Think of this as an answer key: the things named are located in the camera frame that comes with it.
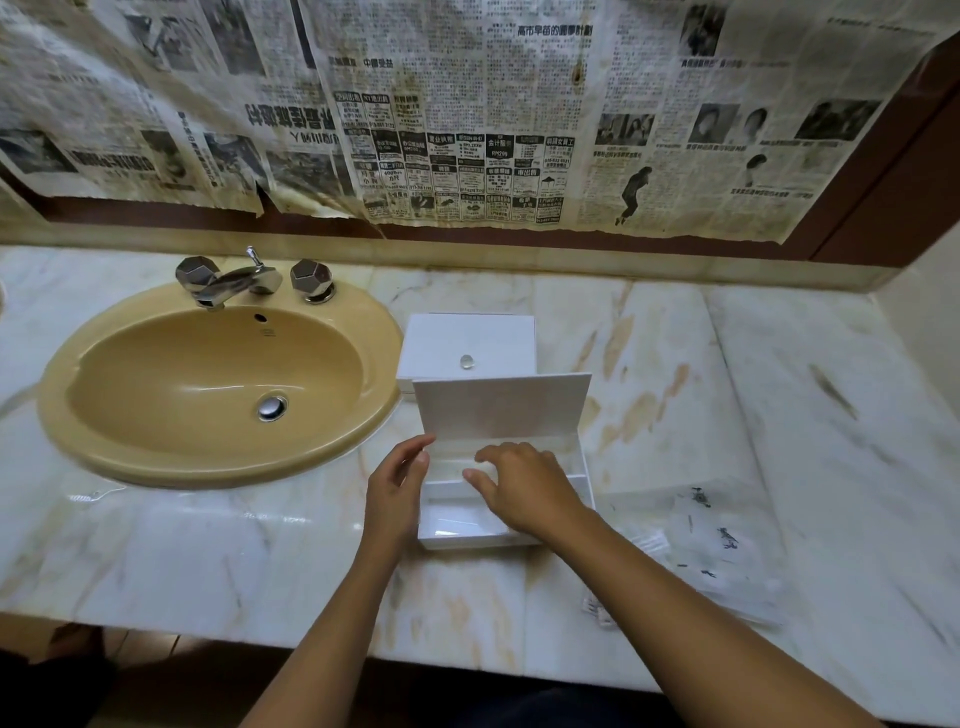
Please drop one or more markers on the person's left hand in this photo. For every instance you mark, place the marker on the person's left hand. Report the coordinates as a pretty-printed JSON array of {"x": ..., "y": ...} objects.
[{"x": 394, "y": 502}]

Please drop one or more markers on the chrome faucet spout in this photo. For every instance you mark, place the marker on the chrome faucet spout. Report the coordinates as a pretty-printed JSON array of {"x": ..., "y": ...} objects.
[{"x": 236, "y": 283}]

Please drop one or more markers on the chrome faceted faucet knob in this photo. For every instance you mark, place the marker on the chrome faceted faucet knob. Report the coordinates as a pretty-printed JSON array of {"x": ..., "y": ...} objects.
[
  {"x": 196, "y": 274},
  {"x": 311, "y": 279}
]

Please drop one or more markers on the white box with round knob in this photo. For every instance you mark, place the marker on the white box with round knob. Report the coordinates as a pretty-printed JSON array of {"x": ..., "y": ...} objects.
[
  {"x": 502, "y": 409},
  {"x": 465, "y": 337}
]

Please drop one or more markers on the person's right hand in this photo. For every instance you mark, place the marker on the person's right hand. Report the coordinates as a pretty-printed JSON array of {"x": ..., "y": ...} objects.
[{"x": 532, "y": 495}]

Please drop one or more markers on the beige oval sink basin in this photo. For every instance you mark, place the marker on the beige oval sink basin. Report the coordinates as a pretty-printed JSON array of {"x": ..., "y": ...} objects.
[{"x": 210, "y": 390}]

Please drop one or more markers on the person's right forearm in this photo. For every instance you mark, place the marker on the person's right forearm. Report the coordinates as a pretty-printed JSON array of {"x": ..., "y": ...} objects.
[{"x": 697, "y": 630}]

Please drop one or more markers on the person's dark clothing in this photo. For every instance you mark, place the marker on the person's dark clothing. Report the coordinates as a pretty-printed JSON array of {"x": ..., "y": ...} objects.
[{"x": 562, "y": 712}]

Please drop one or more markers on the person's left forearm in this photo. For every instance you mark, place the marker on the person's left forearm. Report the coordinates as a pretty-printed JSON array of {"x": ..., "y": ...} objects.
[{"x": 330, "y": 645}]

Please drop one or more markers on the chrome sink drain plug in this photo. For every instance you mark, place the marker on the chrome sink drain plug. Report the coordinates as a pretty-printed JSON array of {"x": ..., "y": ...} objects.
[{"x": 272, "y": 408}]

